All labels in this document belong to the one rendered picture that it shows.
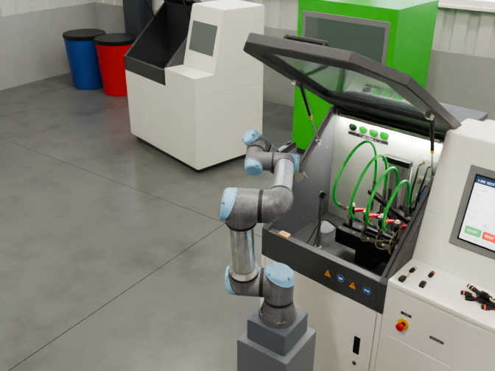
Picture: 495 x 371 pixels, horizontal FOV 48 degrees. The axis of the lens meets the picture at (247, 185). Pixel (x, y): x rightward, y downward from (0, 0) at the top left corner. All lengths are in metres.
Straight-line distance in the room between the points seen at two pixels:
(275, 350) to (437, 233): 0.87
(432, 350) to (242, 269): 0.90
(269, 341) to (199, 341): 1.30
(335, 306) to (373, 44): 3.02
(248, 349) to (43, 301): 2.03
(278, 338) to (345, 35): 3.59
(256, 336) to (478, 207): 1.05
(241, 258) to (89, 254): 2.51
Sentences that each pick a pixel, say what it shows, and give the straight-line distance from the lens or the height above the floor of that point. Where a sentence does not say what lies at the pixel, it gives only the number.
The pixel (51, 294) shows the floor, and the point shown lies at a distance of 4.09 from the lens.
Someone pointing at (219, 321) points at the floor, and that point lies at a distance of 3.66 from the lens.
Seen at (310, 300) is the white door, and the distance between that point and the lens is 2.77.
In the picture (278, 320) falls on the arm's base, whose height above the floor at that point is 0.93.
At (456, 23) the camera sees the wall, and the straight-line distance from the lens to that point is 6.42.
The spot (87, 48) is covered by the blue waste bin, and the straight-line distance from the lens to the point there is 8.22.
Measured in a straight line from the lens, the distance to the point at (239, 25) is 5.35.
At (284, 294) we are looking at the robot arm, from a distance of 2.17.
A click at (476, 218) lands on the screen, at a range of 2.46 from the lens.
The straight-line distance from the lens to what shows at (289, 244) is 2.68.
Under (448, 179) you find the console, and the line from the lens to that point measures 2.48.
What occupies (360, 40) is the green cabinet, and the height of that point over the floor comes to 1.32.
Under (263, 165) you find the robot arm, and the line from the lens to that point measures 2.21.
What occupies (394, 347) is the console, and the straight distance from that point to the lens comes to 2.61.
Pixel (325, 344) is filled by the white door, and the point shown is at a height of 0.45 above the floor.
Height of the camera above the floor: 2.39
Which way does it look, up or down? 27 degrees down
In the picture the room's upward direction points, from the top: straight up
